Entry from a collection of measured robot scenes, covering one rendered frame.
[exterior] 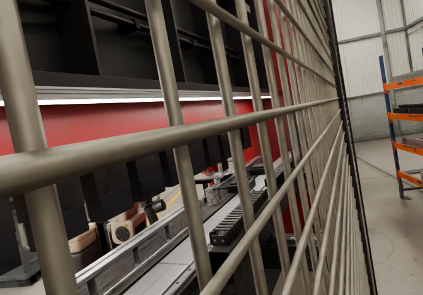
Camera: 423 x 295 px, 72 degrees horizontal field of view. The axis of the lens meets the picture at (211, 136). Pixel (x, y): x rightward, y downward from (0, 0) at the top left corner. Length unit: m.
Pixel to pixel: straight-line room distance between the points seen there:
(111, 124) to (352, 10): 8.90
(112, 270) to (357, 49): 8.87
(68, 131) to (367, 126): 8.82
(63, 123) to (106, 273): 0.48
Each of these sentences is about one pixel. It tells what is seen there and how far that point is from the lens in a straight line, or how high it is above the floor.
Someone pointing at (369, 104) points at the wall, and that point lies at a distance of 9.34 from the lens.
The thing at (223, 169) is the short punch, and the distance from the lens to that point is 1.85.
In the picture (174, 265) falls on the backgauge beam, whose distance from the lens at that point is 0.87.
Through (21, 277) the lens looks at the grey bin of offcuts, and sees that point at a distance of 3.86.
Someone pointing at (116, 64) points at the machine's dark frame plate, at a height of 1.60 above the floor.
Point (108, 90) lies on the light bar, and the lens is 0.80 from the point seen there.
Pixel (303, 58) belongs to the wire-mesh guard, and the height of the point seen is 1.38.
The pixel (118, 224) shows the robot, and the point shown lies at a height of 0.79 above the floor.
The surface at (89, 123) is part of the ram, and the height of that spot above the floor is 1.41.
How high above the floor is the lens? 1.35
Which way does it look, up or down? 3 degrees down
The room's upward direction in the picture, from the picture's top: 10 degrees counter-clockwise
